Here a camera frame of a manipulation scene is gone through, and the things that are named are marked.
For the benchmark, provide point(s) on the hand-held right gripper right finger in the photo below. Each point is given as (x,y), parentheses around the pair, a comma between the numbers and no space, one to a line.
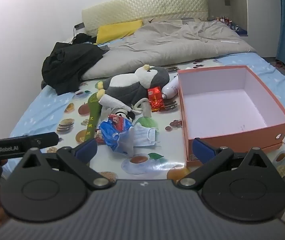
(203,150)

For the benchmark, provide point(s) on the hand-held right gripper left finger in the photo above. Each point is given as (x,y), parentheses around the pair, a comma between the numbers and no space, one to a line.
(86,150)

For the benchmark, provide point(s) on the pink cardboard box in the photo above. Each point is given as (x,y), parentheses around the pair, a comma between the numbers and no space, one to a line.
(220,110)

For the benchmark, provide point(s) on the blue face mask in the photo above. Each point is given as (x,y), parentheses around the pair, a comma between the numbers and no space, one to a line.
(140,135)

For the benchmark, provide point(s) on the blue snack packet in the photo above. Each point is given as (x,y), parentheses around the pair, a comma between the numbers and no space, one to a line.
(110,132)

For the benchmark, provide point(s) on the small panda plush toy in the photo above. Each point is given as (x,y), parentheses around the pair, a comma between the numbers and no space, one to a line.
(126,115)

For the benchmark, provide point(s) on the white folded cloth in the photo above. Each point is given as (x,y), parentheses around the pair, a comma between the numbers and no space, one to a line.
(112,102)

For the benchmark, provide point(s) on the white burger-print paper bag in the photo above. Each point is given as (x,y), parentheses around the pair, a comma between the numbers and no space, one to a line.
(57,97)

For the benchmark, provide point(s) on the red tea packet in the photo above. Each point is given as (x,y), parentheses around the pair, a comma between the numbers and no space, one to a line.
(155,100)

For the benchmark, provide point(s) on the white plastic bottle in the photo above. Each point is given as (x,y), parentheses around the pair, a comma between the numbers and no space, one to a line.
(171,87)

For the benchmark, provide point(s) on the grey penguin plush toy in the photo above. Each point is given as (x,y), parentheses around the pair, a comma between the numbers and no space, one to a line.
(132,87)

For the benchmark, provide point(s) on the black jacket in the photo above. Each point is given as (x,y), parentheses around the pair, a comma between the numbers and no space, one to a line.
(67,65)

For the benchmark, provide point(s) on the grey duvet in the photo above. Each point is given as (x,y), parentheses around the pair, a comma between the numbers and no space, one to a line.
(170,45)

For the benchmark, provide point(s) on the small black cloth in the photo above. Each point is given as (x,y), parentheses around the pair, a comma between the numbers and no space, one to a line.
(83,38)

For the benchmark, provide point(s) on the red slipper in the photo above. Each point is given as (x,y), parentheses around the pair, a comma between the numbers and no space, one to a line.
(280,64)

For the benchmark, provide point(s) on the yellow pillow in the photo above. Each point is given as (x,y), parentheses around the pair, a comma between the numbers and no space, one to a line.
(117,30)

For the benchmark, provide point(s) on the blue tray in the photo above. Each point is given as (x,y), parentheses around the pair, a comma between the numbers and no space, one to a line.
(241,31)

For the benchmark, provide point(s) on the row of small bottles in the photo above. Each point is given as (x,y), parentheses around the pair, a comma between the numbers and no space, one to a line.
(223,20)

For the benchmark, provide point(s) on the white patterned pillow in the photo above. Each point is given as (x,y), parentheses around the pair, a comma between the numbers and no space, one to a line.
(157,20)

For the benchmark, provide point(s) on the cream quilted headboard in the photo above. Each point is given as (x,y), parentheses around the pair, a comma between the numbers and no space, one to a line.
(145,5)

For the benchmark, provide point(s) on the black wall plug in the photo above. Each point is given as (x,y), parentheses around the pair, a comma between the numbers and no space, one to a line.
(79,26)

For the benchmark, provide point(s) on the dark wall switch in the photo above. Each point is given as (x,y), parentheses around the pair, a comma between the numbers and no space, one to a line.
(227,2)

